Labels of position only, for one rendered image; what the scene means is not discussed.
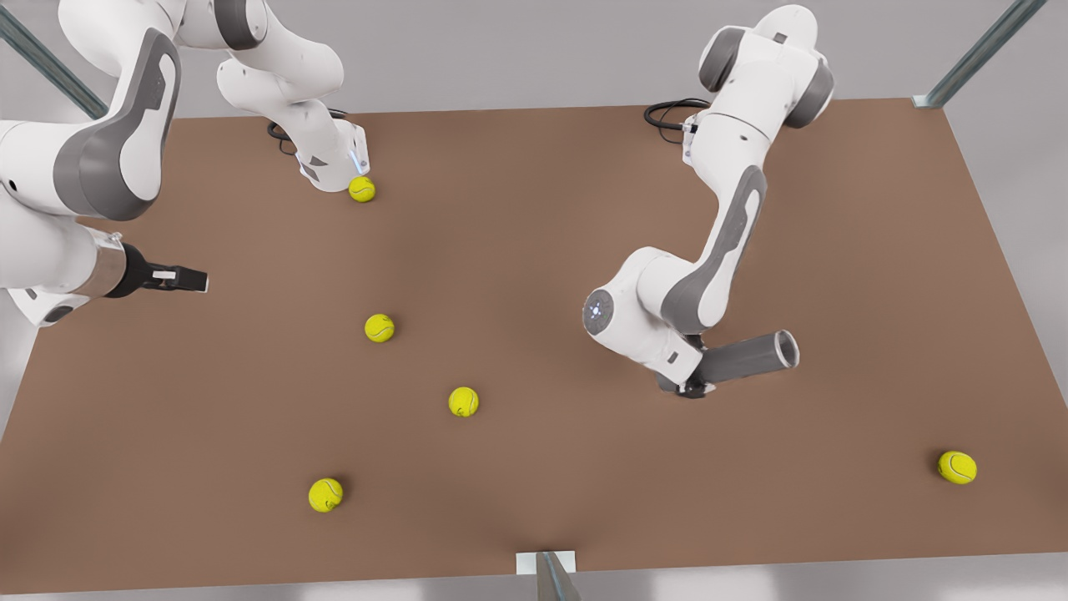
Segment grey tennis ball tube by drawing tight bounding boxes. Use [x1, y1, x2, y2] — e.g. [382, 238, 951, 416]
[657, 329, 801, 395]

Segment black cable loop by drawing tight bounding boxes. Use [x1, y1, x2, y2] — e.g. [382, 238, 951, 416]
[643, 98, 713, 145]
[266, 108, 349, 157]

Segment silver frame post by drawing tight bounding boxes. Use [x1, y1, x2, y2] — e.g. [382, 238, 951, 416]
[0, 7, 110, 120]
[912, 0, 1049, 110]
[516, 550, 582, 601]

